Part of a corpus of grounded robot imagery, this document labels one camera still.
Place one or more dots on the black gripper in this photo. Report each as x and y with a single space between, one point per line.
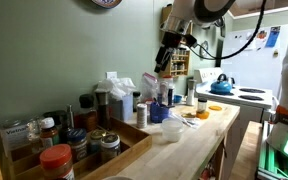
165 55

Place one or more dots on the silver pepper mill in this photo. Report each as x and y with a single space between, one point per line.
103 110

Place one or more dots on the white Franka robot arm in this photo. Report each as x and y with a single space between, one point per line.
184 10

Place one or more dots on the wooden tray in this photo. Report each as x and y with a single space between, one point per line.
130 143

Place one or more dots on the wooden spice rack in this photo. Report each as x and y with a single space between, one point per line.
180 63
166 13

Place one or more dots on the white bottle red lid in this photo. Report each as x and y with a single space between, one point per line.
164 88

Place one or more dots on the clear ziploc bag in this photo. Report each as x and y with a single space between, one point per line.
149 86

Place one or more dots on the blue bowl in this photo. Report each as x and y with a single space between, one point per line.
177 99

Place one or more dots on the white salt grinder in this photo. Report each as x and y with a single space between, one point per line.
191 93

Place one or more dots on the small dark cap bottle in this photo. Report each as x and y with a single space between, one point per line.
136 100

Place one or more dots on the blue cup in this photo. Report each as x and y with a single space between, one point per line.
158 113

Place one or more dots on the white crumpled plastic bag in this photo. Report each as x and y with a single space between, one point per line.
117 86

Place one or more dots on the white cylindrical shaker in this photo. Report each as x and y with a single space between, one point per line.
141 116

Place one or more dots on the pale blue tissue box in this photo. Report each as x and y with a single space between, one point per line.
124 108

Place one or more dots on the small black lid jar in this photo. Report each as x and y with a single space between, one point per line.
202 105

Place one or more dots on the blue kettle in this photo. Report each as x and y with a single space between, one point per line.
220 86

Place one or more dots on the orange lid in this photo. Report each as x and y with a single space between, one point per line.
215 108
202 115

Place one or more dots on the clear plastic container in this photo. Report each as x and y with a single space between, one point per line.
172 130

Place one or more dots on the wooden butcher block island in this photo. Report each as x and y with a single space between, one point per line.
184 150

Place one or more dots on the black cap amber bottle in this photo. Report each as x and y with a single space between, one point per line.
88 115

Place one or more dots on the white refrigerator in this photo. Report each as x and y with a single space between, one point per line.
250 63

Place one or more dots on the white stove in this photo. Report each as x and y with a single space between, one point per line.
247 100

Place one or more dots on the white lid spice jar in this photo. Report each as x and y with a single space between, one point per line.
110 148

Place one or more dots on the gold lid small jar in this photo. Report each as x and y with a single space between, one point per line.
96 141

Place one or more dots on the thin silver shaker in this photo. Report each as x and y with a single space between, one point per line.
70 115

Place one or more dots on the white paper on fridge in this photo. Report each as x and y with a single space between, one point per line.
261 40

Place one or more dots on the blue lid jar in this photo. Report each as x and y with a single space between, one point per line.
77 143

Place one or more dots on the black lid dark jar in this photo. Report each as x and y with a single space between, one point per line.
58 120

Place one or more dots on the blue paper on fridge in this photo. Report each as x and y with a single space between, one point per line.
272 36

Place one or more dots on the white cap brown bottle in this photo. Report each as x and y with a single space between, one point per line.
49 133

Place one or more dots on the red lid peanut butter jar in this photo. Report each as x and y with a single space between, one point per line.
56 161

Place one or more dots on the clear glass jar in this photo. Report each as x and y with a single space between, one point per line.
34 131

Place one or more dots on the metal robot stand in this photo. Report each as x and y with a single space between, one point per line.
277 163

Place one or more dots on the white Vietnam box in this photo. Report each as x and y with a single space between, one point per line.
14 135

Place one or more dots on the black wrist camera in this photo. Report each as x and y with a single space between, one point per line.
184 40

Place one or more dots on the white wall outlet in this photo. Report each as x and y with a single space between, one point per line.
111 75

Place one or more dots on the decorative wall plate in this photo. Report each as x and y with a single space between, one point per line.
106 2

